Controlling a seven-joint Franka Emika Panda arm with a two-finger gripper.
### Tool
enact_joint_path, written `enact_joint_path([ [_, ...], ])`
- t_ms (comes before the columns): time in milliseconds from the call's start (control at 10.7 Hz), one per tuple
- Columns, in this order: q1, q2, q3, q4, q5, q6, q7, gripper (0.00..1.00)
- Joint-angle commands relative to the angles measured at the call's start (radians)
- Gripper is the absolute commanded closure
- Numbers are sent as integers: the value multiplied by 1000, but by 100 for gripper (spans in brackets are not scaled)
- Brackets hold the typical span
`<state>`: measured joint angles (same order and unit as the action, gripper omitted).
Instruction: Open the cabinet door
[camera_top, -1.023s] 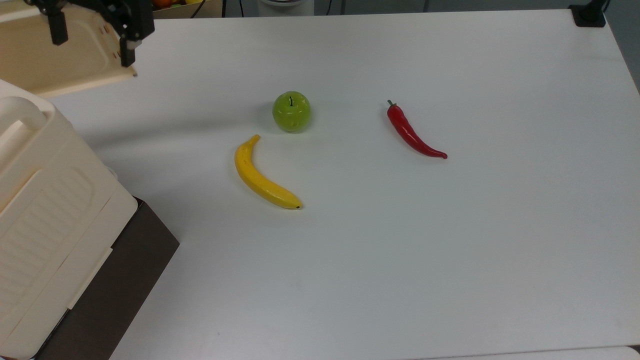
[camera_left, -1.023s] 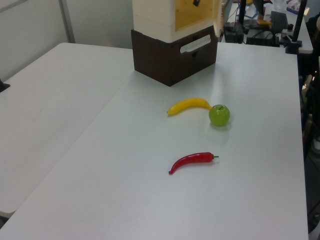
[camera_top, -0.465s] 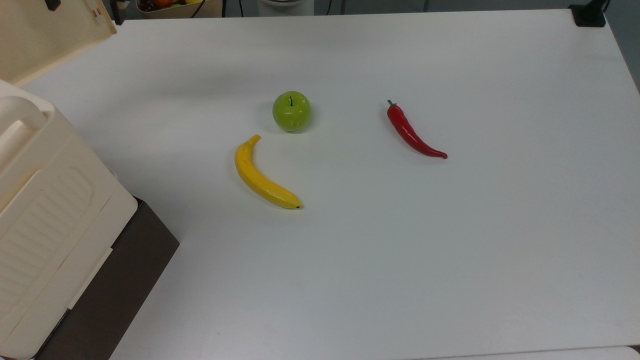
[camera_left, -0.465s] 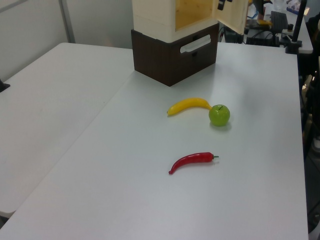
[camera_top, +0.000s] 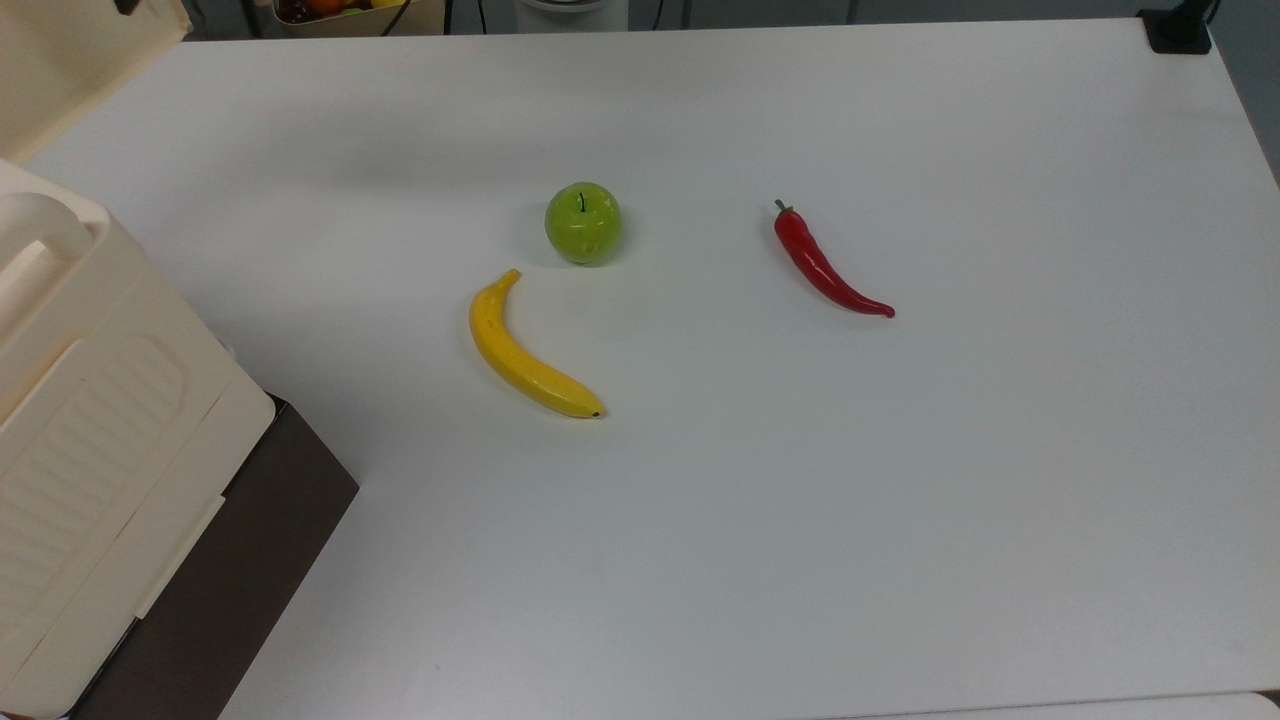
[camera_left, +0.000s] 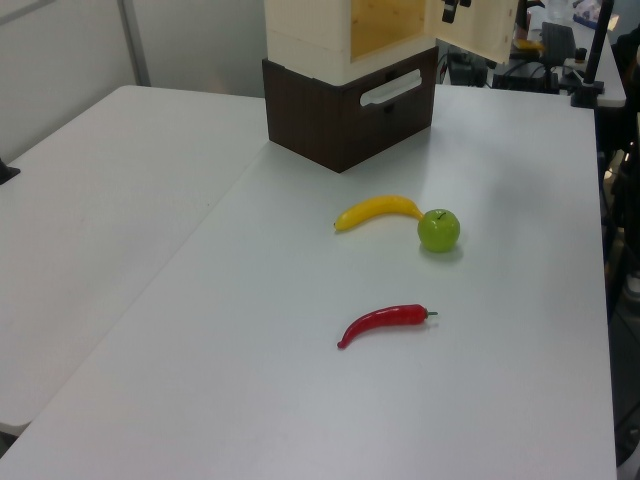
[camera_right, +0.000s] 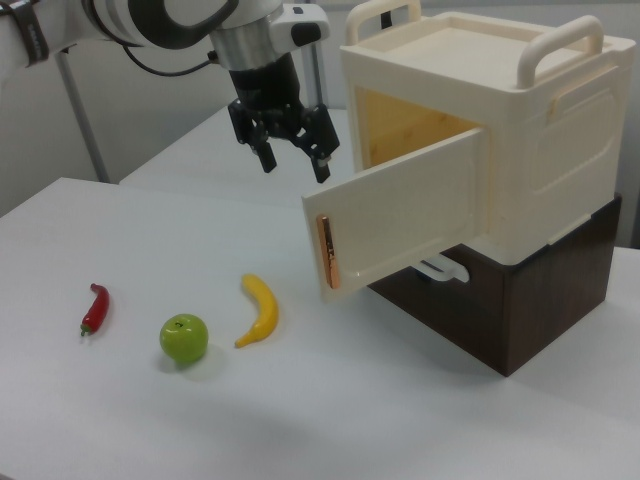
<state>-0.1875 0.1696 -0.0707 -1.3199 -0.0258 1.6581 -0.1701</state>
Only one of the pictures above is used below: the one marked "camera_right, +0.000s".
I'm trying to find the grey metal pole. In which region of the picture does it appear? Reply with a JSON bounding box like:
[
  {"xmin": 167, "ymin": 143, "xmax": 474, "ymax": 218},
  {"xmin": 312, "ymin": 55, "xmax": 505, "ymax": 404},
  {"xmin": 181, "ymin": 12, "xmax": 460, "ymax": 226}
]
[{"xmin": 53, "ymin": 48, "xmax": 112, "ymax": 185}]

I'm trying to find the yellow banana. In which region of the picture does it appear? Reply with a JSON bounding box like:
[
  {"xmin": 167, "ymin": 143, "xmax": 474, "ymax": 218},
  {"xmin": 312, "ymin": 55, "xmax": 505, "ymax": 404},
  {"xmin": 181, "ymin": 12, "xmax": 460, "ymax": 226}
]
[{"xmin": 233, "ymin": 272, "xmax": 280, "ymax": 350}]

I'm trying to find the green apple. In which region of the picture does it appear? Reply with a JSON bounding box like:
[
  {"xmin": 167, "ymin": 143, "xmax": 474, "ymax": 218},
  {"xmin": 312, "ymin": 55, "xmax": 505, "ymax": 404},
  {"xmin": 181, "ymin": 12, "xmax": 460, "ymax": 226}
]
[{"xmin": 158, "ymin": 312, "xmax": 210, "ymax": 364}]

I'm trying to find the cream cabinet door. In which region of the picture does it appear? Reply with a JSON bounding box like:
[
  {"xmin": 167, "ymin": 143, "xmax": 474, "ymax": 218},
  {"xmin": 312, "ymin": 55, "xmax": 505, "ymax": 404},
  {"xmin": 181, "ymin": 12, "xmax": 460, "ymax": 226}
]
[{"xmin": 300, "ymin": 126, "xmax": 490, "ymax": 304}]

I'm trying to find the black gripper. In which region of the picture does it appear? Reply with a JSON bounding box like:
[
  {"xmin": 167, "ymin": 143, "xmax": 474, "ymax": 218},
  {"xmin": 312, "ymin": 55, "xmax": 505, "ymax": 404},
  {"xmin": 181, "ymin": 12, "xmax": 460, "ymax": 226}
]
[{"xmin": 227, "ymin": 52, "xmax": 342, "ymax": 185}]

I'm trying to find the black arm strap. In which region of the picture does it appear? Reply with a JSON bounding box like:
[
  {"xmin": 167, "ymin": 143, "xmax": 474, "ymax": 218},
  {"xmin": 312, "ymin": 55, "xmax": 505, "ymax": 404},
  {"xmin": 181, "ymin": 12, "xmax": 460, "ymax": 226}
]
[{"xmin": 8, "ymin": 0, "xmax": 50, "ymax": 67}]

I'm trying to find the orange door handle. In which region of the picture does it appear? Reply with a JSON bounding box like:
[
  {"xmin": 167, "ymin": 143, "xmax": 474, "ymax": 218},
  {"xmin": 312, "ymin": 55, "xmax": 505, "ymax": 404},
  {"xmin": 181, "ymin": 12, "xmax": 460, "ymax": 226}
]
[{"xmin": 316, "ymin": 214, "xmax": 343, "ymax": 290}]

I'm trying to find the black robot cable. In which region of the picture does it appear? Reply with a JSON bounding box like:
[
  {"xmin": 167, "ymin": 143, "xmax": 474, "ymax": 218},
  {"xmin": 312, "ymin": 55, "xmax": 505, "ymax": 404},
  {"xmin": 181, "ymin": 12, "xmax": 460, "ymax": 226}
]
[{"xmin": 115, "ymin": 40, "xmax": 220, "ymax": 78}]

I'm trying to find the cream plastic cabinet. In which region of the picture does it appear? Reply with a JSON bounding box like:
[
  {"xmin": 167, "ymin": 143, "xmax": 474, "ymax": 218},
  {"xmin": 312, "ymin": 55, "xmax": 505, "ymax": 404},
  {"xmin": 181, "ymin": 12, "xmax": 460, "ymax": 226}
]
[{"xmin": 338, "ymin": 0, "xmax": 638, "ymax": 265}]

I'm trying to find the white drawer handle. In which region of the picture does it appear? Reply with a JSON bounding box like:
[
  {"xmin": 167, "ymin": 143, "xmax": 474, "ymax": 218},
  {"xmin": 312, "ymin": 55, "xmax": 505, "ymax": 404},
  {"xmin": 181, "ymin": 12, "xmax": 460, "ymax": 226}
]
[{"xmin": 411, "ymin": 253, "xmax": 471, "ymax": 285}]

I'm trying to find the red chili pepper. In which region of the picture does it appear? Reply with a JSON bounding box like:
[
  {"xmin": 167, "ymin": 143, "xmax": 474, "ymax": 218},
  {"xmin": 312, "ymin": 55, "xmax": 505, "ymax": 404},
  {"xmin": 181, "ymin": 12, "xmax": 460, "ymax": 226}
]
[{"xmin": 78, "ymin": 282, "xmax": 111, "ymax": 338}]

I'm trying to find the dark brown wooden drawer box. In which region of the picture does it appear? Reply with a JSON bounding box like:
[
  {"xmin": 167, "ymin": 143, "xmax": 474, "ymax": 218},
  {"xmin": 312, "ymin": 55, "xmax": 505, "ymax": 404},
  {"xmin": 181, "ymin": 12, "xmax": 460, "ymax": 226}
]
[{"xmin": 366, "ymin": 191, "xmax": 624, "ymax": 378}]

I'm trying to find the grey vertical frame post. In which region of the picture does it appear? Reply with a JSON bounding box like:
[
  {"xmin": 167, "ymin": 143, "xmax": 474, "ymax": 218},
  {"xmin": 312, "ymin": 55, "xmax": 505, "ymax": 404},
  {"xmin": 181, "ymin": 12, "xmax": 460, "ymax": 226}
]
[{"xmin": 301, "ymin": 39, "xmax": 330, "ymax": 109}]

